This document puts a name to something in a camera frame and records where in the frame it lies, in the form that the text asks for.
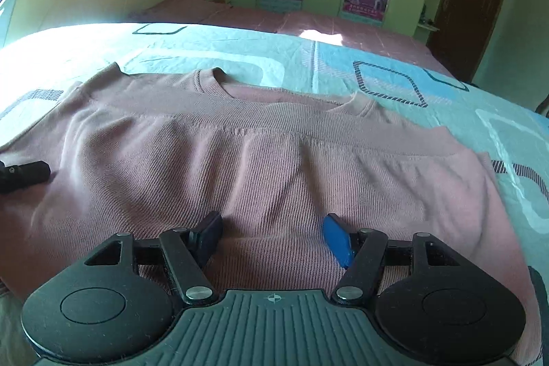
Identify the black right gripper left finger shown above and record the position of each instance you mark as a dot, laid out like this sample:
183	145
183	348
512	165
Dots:
186	251

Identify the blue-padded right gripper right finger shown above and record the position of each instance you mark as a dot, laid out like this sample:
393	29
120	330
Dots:
361	253

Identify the pink checked bed cover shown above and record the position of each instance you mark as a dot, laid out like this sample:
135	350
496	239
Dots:
326	29

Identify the patterned blue bed sheet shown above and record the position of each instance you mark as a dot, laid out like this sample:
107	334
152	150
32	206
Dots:
38	69

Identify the dark wooden chair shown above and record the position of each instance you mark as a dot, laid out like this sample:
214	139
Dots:
543	107

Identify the pink sweater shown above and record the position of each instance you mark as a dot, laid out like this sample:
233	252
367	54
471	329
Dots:
146	153

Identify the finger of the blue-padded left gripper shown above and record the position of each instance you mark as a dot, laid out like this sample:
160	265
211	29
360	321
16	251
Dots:
15	177

